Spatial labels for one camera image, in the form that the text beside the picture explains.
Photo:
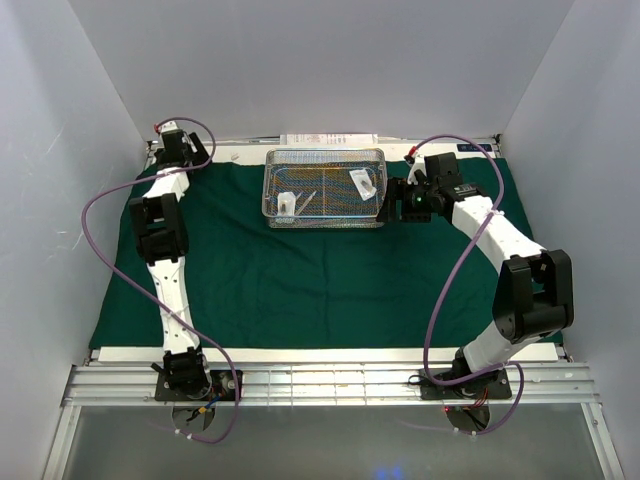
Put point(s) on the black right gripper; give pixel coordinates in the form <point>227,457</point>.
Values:
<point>399,189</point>

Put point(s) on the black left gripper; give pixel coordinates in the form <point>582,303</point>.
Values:
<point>202,155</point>

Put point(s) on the clear pouch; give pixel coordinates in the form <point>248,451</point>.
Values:
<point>363,183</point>
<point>286,204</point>

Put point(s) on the dark green surgical drape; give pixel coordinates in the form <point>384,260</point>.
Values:
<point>251,286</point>

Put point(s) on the metal wire mesh tray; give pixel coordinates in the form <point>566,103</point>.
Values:
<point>337,203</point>

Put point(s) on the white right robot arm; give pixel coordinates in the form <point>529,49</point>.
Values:
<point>534,291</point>

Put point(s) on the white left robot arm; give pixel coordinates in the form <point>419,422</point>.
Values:
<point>161,240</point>

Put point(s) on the silver surgical scissors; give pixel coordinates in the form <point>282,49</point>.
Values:
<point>305,203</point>

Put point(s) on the blue label right corner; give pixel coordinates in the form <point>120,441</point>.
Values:
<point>465,147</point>

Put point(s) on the white paper sheet at back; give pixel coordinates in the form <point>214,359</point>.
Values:
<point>328,139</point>

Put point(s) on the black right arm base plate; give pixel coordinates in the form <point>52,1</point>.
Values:
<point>491,386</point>

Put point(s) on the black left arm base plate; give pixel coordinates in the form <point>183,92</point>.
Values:
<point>218,383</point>

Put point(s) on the aluminium front frame rail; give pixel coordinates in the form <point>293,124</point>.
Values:
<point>335,385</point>

